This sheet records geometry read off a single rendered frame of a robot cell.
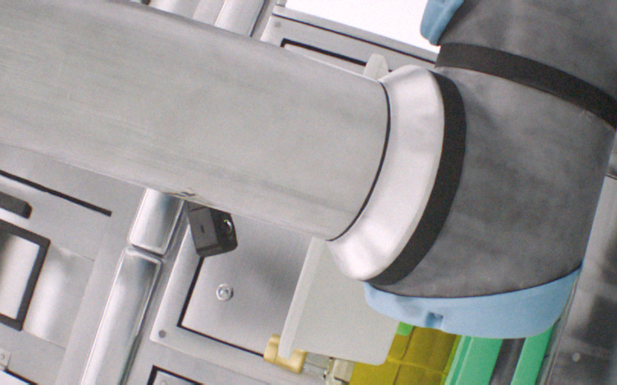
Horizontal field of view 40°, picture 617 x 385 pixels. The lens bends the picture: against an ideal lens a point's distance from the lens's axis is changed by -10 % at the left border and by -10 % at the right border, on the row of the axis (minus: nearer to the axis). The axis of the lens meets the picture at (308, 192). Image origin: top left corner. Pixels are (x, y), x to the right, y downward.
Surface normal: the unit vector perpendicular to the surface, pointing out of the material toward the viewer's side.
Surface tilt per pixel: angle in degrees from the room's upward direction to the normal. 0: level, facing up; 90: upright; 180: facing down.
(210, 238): 81
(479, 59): 52
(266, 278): 90
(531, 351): 90
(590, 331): 90
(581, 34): 105
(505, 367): 90
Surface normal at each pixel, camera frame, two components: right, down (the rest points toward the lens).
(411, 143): -0.35, -0.33
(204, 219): -0.27, 0.02
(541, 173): 0.20, 0.01
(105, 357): -0.02, -0.26
